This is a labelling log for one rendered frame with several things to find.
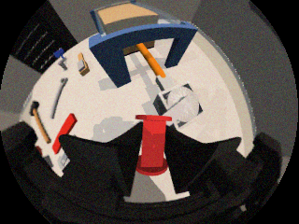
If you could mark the dark blue rectangular frame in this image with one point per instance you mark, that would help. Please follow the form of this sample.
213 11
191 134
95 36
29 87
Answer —
108 49

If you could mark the black-headed mallet with wooden handle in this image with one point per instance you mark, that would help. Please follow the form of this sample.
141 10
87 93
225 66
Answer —
34 108

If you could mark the red flat bar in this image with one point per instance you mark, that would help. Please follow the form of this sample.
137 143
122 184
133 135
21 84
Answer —
66 129

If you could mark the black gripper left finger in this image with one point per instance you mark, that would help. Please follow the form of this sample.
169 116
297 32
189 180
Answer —
118 156

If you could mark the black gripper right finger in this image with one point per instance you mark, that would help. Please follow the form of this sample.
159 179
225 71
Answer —
188 158

